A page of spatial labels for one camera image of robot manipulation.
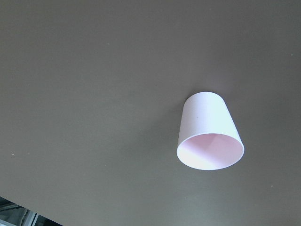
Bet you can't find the pink cup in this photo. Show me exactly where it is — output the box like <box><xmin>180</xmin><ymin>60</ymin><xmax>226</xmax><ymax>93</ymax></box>
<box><xmin>176</xmin><ymin>92</ymin><xmax>245</xmax><ymax>170</ymax></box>

